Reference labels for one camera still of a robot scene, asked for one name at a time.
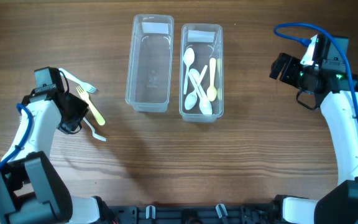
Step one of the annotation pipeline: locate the yellow plastic spoon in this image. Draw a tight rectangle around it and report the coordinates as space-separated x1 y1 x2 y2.
207 58 217 102

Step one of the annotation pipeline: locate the white spoon slender handle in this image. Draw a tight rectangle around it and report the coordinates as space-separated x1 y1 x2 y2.
183 47 195 95

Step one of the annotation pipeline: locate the left clear plastic container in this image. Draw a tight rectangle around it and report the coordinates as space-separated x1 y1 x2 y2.
126 14 174 113

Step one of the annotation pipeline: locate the blue cable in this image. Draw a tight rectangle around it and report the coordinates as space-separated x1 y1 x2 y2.
273 22 358 184
0 103 34 224

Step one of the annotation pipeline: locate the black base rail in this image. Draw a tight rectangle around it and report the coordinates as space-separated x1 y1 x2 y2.
104 202 326 224

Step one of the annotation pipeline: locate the right clear plastic container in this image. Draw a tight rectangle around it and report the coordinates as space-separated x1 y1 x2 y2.
179 23 224 123

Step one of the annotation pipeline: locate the thick white plastic spoon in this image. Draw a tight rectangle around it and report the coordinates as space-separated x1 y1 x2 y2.
188 68 213 114

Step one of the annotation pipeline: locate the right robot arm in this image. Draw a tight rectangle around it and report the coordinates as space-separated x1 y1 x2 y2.
270 53 358 223

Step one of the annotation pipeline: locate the clear plastic container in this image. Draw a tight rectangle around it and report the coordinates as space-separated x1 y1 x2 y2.
126 14 174 113
179 23 224 123

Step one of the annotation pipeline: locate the yellow plastic fork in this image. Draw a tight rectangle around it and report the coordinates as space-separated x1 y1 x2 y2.
76 86 106 126

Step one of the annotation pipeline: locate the white label left container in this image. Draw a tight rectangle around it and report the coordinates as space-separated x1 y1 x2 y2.
142 22 170 35

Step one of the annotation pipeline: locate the thick white plastic fork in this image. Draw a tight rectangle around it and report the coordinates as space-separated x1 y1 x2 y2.
59 68 98 94

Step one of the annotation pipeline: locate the white label right container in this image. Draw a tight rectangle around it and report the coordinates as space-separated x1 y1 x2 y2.
187 30 215 43

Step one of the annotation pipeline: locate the thin white fork lower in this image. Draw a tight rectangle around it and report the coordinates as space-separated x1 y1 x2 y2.
83 118 107 142

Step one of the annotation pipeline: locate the white label container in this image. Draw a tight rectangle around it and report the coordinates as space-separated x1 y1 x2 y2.
142 22 170 35
187 30 215 43

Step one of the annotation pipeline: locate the left blue cable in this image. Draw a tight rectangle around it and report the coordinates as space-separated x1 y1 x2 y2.
0 103 34 224

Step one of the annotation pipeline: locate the right blue cable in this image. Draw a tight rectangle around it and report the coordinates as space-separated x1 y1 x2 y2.
273 22 358 184

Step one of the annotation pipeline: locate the white plastic spoon thin handle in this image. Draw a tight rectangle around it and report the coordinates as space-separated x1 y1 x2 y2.
188 73 213 116

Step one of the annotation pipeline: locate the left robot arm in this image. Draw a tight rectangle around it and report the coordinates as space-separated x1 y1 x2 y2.
0 90 114 224

